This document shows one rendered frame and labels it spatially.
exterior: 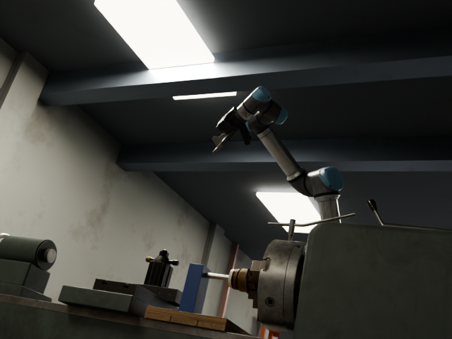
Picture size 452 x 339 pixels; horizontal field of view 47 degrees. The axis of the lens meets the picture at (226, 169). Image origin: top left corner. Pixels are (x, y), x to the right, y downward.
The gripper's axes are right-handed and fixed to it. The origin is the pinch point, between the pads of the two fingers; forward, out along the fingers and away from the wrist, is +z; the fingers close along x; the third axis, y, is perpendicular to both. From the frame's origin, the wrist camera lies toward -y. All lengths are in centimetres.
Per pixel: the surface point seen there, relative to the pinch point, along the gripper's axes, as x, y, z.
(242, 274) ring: 65, -29, -3
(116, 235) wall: -226, -26, 303
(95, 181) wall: -227, 30, 261
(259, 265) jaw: 70, -28, -15
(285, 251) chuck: 66, -31, -24
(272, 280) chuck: 76, -32, -18
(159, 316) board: 87, -13, 16
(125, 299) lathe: 86, -1, 21
